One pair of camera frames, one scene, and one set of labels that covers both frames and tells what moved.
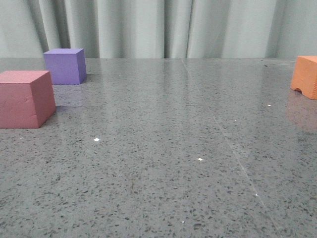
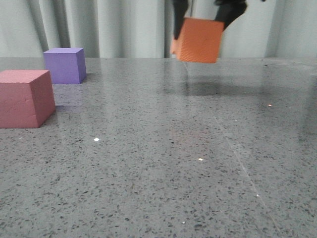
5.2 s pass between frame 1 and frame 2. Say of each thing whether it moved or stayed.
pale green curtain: stayed
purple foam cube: stayed
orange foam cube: moved
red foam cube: stayed
